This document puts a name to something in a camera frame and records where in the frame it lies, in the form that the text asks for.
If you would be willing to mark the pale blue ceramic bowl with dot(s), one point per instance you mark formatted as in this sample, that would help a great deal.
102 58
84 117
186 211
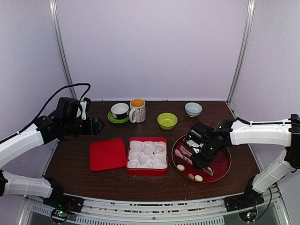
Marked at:
193 109

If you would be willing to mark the left aluminium frame post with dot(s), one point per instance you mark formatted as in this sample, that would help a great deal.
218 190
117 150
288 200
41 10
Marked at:
56 24

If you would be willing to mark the white spiral chocolate left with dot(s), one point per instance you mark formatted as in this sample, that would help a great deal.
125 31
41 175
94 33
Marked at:
180 167

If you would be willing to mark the tan caramel chocolate front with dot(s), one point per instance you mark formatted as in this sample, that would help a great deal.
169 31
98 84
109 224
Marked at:
191 176

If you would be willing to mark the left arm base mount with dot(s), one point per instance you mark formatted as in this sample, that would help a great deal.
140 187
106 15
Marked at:
65 208

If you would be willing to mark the lime green bowl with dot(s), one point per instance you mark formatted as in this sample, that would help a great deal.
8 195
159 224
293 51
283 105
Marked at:
167 121

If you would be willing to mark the aluminium front rail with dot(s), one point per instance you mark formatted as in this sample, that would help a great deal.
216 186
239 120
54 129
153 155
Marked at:
207 211

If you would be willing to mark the pink tongs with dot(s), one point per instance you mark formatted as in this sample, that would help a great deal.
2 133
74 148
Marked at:
186 155

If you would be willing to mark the light brown chocolate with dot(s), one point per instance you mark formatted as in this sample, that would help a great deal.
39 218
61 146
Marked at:
159 148

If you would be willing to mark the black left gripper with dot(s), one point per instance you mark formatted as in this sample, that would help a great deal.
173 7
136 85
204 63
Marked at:
92 128

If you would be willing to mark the patterned mug yellow inside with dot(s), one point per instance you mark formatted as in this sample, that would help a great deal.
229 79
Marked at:
137 113

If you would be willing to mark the white spiral chocolate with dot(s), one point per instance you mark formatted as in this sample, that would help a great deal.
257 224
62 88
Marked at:
180 167
198 178

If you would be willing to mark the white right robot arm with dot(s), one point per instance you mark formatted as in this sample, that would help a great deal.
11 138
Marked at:
227 133

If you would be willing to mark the white dark-banded cup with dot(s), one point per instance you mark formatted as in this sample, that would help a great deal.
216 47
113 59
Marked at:
120 111

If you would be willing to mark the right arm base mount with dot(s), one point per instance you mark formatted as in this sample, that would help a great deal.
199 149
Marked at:
245 205

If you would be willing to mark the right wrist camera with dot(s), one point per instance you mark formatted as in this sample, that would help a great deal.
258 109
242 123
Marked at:
193 145

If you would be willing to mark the round red tray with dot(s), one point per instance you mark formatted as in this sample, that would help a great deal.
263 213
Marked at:
220 165

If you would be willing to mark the red tin lid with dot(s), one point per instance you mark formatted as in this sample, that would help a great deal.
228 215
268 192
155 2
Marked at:
107 154

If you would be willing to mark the aluminium frame post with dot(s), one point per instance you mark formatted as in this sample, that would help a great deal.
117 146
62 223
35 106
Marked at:
56 24
243 48

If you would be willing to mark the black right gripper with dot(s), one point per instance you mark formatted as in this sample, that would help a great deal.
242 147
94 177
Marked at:
199 163

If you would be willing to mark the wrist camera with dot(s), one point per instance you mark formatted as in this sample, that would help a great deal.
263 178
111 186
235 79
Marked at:
193 145
84 108

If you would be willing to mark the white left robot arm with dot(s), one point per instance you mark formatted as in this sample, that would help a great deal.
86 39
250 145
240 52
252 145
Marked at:
25 154

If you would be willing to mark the red tin box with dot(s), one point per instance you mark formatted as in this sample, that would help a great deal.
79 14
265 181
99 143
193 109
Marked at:
148 172

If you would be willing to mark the right aluminium frame post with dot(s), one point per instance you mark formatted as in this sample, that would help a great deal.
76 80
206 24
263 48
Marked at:
243 48

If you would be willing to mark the dark textured chocolate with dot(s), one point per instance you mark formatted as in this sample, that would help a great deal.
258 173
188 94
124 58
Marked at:
179 161

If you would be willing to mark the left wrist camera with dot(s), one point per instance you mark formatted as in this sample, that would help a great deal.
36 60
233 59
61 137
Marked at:
84 108

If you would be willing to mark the white spiral chocolate front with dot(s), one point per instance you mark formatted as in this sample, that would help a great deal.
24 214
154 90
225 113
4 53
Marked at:
198 178

